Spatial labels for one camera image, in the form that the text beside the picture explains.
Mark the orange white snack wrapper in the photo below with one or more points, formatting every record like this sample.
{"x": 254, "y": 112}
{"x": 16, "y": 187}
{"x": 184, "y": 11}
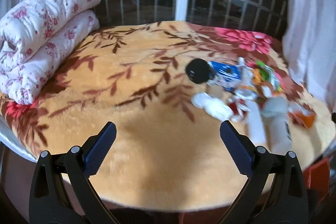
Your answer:
{"x": 302, "y": 114}

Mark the green snack wrapper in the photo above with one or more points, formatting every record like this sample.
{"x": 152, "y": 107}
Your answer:
{"x": 269, "y": 75}

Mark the black round lid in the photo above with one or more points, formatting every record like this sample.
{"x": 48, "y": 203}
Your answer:
{"x": 199, "y": 71}

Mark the rolled pink floral quilt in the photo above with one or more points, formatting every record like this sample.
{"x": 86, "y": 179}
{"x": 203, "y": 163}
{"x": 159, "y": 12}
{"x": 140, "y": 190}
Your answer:
{"x": 36, "y": 37}

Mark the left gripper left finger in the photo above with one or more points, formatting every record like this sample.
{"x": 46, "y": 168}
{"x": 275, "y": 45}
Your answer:
{"x": 49, "y": 201}

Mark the white tissue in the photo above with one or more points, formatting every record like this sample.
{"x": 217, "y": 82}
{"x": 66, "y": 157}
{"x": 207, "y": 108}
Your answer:
{"x": 212, "y": 106}

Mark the blue white snack box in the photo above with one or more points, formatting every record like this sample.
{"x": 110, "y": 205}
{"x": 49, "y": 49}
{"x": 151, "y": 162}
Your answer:
{"x": 226, "y": 76}

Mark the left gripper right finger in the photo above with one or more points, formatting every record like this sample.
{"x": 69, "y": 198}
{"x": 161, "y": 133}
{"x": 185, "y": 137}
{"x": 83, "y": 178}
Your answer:
{"x": 274, "y": 192}

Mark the floral plush bed blanket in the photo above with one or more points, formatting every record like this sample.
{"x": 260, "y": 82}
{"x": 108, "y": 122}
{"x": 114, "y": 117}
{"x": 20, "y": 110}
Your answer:
{"x": 168, "y": 154}

